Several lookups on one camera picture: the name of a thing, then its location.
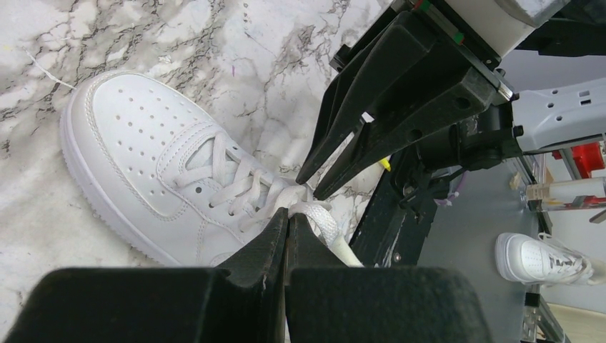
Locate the white sneaker shoe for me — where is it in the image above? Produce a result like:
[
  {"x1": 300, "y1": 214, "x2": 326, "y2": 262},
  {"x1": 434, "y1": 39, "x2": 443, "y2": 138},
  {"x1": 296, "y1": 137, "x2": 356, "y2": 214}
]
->
[{"x1": 60, "y1": 71, "x2": 361, "y2": 267}]

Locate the black yellow highlighter marker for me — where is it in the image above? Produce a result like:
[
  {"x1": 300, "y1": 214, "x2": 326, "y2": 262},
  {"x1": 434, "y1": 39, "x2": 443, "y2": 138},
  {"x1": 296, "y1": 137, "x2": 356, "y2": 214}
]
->
[{"x1": 379, "y1": 158, "x2": 392, "y2": 172}]

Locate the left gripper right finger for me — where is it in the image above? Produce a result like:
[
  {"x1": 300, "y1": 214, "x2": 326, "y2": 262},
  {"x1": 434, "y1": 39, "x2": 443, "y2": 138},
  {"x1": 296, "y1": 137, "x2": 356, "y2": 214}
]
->
[{"x1": 285, "y1": 214, "x2": 492, "y2": 342}]

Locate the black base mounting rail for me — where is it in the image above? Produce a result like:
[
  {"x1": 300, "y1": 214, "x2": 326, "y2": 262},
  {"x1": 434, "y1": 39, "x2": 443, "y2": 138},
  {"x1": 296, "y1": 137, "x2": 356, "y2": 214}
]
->
[{"x1": 349, "y1": 151, "x2": 449, "y2": 267}]

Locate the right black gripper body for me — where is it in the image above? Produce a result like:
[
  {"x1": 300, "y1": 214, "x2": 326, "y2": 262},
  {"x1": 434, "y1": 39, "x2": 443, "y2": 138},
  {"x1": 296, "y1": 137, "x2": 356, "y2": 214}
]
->
[{"x1": 342, "y1": 1, "x2": 523, "y2": 172}]

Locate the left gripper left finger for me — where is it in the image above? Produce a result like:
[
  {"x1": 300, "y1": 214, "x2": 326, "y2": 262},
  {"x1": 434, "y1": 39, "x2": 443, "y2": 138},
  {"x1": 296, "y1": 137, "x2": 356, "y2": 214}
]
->
[{"x1": 6, "y1": 209, "x2": 288, "y2": 342}]

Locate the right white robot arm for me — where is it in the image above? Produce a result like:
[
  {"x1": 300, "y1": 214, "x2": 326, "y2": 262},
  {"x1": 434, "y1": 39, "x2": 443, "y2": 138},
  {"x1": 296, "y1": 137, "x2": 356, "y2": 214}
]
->
[{"x1": 297, "y1": 1, "x2": 605, "y2": 199}]

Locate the red clamp fixture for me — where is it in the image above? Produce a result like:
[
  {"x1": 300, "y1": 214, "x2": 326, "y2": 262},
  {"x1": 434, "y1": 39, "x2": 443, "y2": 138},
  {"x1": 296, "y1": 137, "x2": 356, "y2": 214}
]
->
[{"x1": 552, "y1": 141, "x2": 605, "y2": 179}]

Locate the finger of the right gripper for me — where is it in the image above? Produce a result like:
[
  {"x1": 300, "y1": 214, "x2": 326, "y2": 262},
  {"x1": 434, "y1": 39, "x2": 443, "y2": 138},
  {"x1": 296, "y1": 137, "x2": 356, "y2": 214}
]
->
[
  {"x1": 296, "y1": 11, "x2": 434, "y2": 184},
  {"x1": 314, "y1": 68, "x2": 497, "y2": 200}
]

